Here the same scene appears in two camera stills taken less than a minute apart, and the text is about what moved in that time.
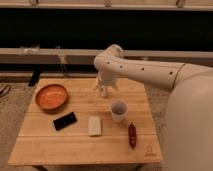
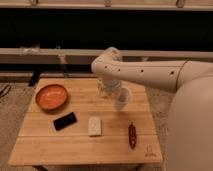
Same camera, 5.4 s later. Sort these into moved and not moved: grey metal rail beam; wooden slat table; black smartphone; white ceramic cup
Moved: white ceramic cup
Not moved: black smartphone; wooden slat table; grey metal rail beam
